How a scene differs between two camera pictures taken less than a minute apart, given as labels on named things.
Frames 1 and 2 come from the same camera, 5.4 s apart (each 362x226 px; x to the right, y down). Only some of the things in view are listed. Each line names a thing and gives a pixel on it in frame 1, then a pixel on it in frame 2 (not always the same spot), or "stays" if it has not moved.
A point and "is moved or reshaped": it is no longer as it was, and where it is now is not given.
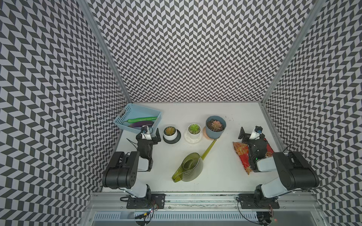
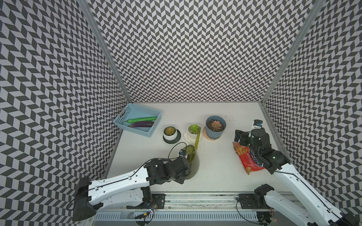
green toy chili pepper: [133, 120] stays
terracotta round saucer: [205, 135] stays
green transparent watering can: [192, 166] is moved or reshaped
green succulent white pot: [194, 130] stays
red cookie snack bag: [242, 150] stays
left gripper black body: [153, 141] -> [179, 179]
